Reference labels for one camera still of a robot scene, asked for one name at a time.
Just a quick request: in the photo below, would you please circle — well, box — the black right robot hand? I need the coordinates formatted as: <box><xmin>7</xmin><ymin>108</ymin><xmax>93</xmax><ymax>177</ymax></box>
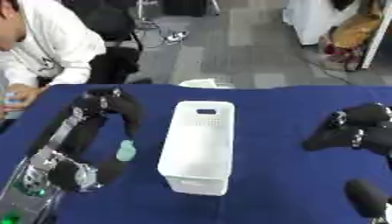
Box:
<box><xmin>301</xmin><ymin>101</ymin><xmax>392</xmax><ymax>220</ymax></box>

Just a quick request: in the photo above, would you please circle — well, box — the person's hand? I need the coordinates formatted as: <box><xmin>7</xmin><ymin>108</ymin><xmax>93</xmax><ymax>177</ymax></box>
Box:
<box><xmin>3</xmin><ymin>83</ymin><xmax>46</xmax><ymax>109</ymax></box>

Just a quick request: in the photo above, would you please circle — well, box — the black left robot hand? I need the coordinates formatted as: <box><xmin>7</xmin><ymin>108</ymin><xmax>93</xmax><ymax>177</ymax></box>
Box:
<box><xmin>25</xmin><ymin>87</ymin><xmax>146</xmax><ymax>188</ymax></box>

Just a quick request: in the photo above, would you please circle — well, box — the black box on floor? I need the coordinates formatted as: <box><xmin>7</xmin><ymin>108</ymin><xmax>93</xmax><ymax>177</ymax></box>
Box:
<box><xmin>160</xmin><ymin>0</ymin><xmax>212</xmax><ymax>18</ymax></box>

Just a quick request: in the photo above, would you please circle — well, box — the mint green small object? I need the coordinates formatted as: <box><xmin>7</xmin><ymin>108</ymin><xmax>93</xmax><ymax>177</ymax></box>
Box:
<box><xmin>115</xmin><ymin>139</ymin><xmax>140</xmax><ymax>163</ymax></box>

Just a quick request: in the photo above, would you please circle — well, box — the person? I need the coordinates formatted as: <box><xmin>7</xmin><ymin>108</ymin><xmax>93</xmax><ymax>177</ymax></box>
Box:
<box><xmin>0</xmin><ymin>0</ymin><xmax>109</xmax><ymax>118</ymax></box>

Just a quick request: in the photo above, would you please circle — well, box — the red bag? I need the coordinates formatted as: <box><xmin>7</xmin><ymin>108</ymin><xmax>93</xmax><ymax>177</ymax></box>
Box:
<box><xmin>318</xmin><ymin>34</ymin><xmax>365</xmax><ymax>74</ymax></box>

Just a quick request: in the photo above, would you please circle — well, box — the black office chair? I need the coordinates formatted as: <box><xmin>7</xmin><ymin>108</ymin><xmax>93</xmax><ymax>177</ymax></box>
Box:
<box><xmin>80</xmin><ymin>4</ymin><xmax>153</xmax><ymax>86</ymax></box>

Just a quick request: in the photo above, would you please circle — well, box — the white plastic basket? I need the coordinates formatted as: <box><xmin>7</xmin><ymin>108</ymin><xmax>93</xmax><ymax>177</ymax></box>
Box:
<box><xmin>156</xmin><ymin>100</ymin><xmax>238</xmax><ymax>197</ymax></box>

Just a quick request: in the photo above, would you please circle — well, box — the white object behind table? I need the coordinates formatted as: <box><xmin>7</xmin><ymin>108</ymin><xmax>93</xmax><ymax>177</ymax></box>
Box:
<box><xmin>178</xmin><ymin>77</ymin><xmax>238</xmax><ymax>89</ymax></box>

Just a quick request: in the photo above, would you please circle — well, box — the white shoe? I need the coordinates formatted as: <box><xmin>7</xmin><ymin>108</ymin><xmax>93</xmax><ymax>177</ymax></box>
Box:
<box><xmin>164</xmin><ymin>30</ymin><xmax>192</xmax><ymax>46</ymax></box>

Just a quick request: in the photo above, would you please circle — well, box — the white pole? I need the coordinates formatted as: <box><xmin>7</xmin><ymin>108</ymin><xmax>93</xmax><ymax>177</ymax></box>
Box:
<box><xmin>360</xmin><ymin>4</ymin><xmax>392</xmax><ymax>70</ymax></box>

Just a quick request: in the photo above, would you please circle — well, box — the orange-brown bag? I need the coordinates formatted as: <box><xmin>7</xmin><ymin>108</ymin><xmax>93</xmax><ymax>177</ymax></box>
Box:
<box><xmin>329</xmin><ymin>13</ymin><xmax>383</xmax><ymax>50</ymax></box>

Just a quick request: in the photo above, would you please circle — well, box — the white draped cloth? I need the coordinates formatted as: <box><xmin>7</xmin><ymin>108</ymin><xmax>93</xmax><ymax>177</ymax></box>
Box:
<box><xmin>282</xmin><ymin>0</ymin><xmax>361</xmax><ymax>46</ymax></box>

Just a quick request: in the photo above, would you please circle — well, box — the black floor cable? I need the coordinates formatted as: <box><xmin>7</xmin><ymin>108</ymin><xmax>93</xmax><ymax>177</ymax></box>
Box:
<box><xmin>303</xmin><ymin>51</ymin><xmax>355</xmax><ymax>86</ymax></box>

